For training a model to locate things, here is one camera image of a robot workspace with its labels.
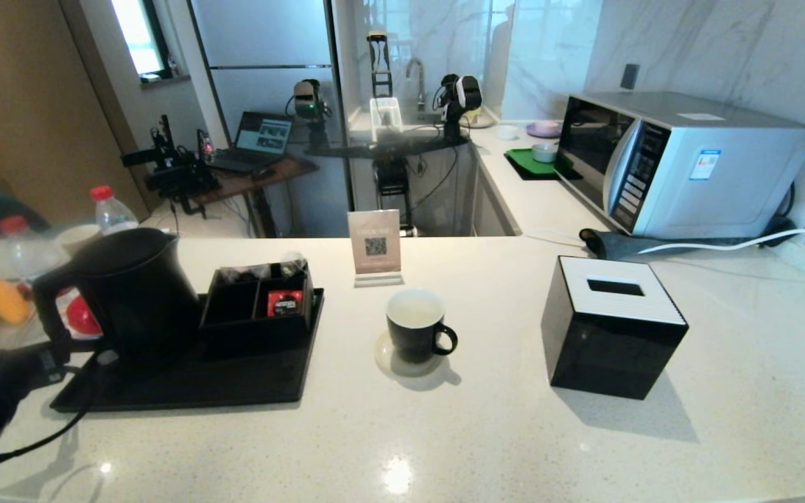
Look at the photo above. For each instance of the silver microwave oven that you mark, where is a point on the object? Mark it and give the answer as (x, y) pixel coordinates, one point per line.
(724, 178)

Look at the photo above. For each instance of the black serving tray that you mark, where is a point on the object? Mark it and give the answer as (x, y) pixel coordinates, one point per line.
(200, 384)

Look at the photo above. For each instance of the black tissue box white lid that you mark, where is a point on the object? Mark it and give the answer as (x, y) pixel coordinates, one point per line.
(605, 349)

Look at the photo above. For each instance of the white saucer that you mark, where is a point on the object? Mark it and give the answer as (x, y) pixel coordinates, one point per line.
(382, 356)

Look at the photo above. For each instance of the black computer mouse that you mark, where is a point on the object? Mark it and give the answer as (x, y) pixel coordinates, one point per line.
(263, 172)

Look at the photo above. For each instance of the small white bowl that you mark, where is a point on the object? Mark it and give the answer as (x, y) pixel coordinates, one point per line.
(506, 130)

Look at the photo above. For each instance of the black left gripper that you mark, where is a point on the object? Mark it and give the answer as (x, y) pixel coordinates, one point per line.
(42, 367)

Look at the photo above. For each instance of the black laptop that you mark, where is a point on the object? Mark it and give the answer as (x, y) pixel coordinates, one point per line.
(263, 136)

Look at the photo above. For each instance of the window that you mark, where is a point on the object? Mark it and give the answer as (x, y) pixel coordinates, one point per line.
(137, 35)

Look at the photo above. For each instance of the white dish rack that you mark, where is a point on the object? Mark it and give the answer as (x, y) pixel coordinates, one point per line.
(386, 114)

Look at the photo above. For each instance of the small grey bowl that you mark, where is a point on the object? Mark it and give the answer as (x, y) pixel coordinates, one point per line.
(544, 152)

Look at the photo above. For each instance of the black electric kettle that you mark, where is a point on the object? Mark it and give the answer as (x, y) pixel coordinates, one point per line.
(144, 300)

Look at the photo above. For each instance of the dark wall socket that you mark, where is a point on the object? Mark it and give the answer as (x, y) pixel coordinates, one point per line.
(630, 76)

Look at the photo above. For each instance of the orange toy fruit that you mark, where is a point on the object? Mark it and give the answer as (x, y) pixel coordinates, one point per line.
(5, 302)

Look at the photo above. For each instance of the water bottle red cap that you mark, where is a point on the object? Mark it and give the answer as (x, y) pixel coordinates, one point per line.
(112, 209)
(25, 248)

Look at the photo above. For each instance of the green tray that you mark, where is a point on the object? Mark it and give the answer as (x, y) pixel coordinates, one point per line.
(525, 162)

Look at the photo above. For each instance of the red coffee sachet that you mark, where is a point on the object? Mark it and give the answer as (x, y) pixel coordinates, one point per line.
(284, 302)

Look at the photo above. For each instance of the black mug white inside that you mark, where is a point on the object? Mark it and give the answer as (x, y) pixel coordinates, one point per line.
(413, 342)

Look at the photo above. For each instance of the tall black frame stand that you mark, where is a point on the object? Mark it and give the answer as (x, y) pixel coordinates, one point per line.
(379, 68)

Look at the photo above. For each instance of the white sugar sachets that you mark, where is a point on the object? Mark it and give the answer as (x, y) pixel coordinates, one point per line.
(242, 274)

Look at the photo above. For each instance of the black compartment organizer box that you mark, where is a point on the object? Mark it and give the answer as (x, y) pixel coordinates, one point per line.
(249, 337)

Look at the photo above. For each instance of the chrome kitchen faucet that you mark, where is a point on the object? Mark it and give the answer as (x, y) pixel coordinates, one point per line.
(420, 82)

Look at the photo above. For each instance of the brown paper cup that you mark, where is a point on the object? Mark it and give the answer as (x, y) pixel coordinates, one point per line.
(75, 236)

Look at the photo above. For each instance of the purple plate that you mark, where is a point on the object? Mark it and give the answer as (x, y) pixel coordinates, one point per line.
(544, 128)

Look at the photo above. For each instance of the red toy apple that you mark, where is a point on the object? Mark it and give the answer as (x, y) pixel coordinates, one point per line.
(84, 318)

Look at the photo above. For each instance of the QR code sign stand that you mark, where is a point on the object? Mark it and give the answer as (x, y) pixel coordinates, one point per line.
(374, 244)

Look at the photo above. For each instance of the beige round dish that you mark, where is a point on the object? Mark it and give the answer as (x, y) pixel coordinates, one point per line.
(481, 119)

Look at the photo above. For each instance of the grey refrigerator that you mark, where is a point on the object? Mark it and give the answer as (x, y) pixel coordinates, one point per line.
(263, 42)

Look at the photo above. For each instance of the wooden desk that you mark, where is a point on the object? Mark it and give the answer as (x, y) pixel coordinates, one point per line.
(284, 170)

